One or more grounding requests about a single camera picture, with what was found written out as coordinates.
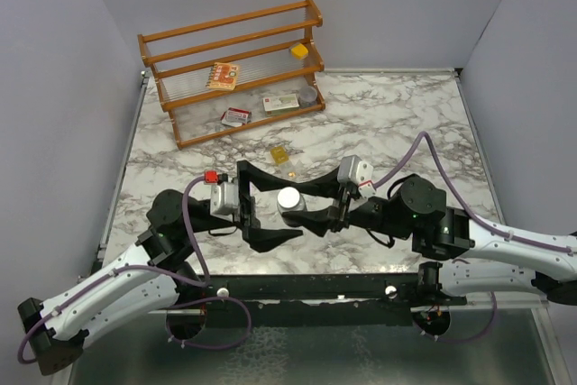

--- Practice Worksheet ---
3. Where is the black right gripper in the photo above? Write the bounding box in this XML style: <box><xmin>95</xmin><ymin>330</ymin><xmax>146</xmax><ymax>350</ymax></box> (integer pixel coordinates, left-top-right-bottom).
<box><xmin>283</xmin><ymin>167</ymin><xmax>414</xmax><ymax>241</ymax></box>

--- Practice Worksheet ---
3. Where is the orange wooden shelf rack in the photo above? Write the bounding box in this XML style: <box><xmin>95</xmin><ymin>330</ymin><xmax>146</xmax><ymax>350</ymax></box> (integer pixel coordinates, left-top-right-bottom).
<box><xmin>138</xmin><ymin>0</ymin><xmax>325</xmax><ymax>149</ymax></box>

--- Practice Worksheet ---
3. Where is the green stapler box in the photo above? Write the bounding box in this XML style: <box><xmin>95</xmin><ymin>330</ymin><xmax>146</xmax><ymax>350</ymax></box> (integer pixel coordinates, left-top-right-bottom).
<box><xmin>262</xmin><ymin>93</ymin><xmax>300</xmax><ymax>116</ymax></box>

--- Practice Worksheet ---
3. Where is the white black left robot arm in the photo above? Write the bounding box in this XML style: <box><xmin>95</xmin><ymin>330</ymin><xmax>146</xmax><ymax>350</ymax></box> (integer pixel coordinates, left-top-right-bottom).
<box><xmin>17</xmin><ymin>160</ymin><xmax>301</xmax><ymax>376</ymax></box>

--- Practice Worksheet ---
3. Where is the red white staple box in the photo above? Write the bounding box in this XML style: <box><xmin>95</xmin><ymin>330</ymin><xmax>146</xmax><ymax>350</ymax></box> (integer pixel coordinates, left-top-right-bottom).
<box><xmin>220</xmin><ymin>107</ymin><xmax>252</xmax><ymax>128</ymax></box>

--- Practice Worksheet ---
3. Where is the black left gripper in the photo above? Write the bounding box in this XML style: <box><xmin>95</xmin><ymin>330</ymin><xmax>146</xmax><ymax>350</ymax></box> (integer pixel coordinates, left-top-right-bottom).
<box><xmin>187</xmin><ymin>161</ymin><xmax>305</xmax><ymax>250</ymax></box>

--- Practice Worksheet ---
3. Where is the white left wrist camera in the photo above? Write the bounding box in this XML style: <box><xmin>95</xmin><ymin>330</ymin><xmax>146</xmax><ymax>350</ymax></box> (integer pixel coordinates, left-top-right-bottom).
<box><xmin>204</xmin><ymin>170</ymin><xmax>240</xmax><ymax>216</ymax></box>

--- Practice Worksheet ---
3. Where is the yellow sticky note block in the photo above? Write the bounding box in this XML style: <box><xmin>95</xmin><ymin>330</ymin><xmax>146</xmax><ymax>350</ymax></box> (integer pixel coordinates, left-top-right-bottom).
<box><xmin>289</xmin><ymin>43</ymin><xmax>309</xmax><ymax>60</ymax></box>

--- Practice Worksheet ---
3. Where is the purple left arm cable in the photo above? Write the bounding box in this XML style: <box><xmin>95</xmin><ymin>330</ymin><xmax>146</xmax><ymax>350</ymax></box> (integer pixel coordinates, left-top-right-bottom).
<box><xmin>16</xmin><ymin>176</ymin><xmax>252</xmax><ymax>364</ymax></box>

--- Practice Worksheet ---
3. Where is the white pill bottle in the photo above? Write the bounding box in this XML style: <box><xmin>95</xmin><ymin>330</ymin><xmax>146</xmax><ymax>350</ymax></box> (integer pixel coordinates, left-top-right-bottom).
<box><xmin>277</xmin><ymin>187</ymin><xmax>307</xmax><ymax>227</ymax></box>

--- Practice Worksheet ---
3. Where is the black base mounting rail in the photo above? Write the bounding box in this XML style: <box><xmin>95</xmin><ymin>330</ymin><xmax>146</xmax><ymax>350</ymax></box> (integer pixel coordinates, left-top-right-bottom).
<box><xmin>146</xmin><ymin>261</ymin><xmax>468</xmax><ymax>327</ymax></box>

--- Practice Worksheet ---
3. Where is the orange spiral notebook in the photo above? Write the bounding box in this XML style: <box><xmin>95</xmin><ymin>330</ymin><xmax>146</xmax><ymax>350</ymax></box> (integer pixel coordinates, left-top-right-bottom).
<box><xmin>206</xmin><ymin>62</ymin><xmax>240</xmax><ymax>91</ymax></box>

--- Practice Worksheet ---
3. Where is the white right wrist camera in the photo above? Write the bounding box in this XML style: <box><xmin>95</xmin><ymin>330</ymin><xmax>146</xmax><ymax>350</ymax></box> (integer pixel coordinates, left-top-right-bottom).
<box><xmin>336</xmin><ymin>155</ymin><xmax>376</xmax><ymax>198</ymax></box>

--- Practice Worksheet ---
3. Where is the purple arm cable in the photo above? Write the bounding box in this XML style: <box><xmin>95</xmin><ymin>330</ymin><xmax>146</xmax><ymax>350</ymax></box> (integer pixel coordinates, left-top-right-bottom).
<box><xmin>16</xmin><ymin>176</ymin><xmax>252</xmax><ymax>364</ymax></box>
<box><xmin>373</xmin><ymin>131</ymin><xmax>577</xmax><ymax>344</ymax></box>

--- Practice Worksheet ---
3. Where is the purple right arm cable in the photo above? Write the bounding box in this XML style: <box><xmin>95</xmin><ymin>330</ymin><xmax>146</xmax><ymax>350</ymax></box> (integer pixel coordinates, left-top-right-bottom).
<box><xmin>373</xmin><ymin>131</ymin><xmax>577</xmax><ymax>344</ymax></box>

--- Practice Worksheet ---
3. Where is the yellow clear pill organizer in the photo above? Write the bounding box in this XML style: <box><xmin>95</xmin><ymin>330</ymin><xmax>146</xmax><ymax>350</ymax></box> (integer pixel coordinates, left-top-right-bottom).
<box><xmin>270</xmin><ymin>146</ymin><xmax>303</xmax><ymax>180</ymax></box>

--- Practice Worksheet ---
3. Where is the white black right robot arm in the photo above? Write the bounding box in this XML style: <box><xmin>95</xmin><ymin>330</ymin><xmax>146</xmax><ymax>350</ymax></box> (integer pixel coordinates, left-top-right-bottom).
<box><xmin>279</xmin><ymin>175</ymin><xmax>576</xmax><ymax>306</ymax></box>

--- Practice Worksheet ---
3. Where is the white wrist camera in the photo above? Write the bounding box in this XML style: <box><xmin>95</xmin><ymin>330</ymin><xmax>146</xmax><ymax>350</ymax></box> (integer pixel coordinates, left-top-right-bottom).
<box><xmin>204</xmin><ymin>170</ymin><xmax>240</xmax><ymax>216</ymax></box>
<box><xmin>336</xmin><ymin>155</ymin><xmax>376</xmax><ymax>198</ymax></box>

